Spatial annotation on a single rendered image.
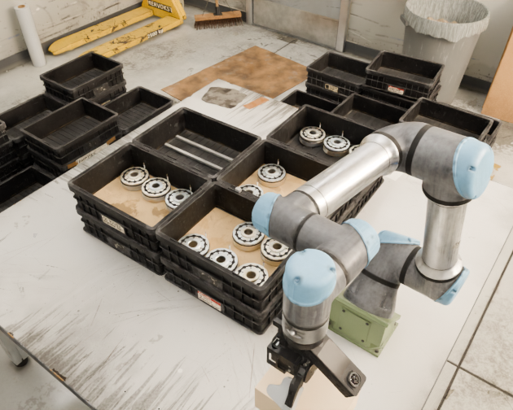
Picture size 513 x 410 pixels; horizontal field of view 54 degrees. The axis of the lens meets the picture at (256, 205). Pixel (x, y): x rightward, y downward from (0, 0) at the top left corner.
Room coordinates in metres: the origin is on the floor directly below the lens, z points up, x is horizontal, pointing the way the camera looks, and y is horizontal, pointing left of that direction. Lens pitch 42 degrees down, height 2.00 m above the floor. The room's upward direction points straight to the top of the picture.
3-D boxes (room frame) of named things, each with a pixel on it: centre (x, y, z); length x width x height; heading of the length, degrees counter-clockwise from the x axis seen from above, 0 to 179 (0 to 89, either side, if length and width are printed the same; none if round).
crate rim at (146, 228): (1.29, 0.39, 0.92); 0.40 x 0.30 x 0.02; 55
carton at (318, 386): (0.46, -0.10, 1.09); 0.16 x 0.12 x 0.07; 54
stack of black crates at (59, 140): (2.17, 0.96, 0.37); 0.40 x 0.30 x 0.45; 144
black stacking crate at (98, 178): (1.29, 0.39, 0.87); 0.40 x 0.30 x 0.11; 55
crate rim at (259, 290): (1.06, 0.06, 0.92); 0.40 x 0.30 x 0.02; 55
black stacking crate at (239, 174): (1.31, -0.11, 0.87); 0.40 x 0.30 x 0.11; 55
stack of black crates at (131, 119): (2.50, 0.72, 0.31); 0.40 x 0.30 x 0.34; 144
